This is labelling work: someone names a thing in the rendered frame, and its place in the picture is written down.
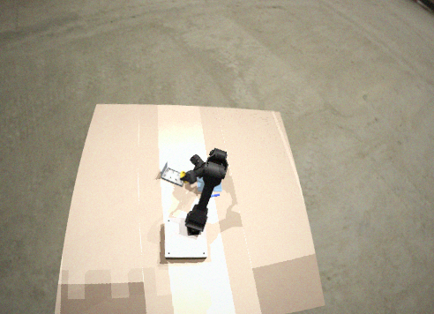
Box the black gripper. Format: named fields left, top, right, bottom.
left=180, top=164, right=205, bottom=185

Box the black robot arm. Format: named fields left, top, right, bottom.
left=184, top=148, right=228, bottom=236

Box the light blue flat mat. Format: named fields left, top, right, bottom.
left=197, top=177, right=222, bottom=191

